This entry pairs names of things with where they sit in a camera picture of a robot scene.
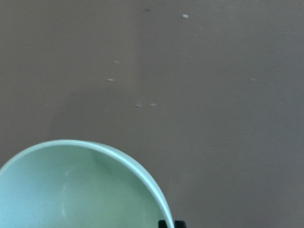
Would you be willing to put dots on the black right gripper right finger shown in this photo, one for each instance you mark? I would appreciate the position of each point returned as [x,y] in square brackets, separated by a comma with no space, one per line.
[179,224]

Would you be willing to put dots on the green ceramic bowl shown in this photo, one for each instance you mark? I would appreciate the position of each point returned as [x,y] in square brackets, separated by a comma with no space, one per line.
[79,184]

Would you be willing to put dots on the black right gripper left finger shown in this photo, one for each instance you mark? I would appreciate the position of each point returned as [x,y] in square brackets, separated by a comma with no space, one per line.
[161,224]

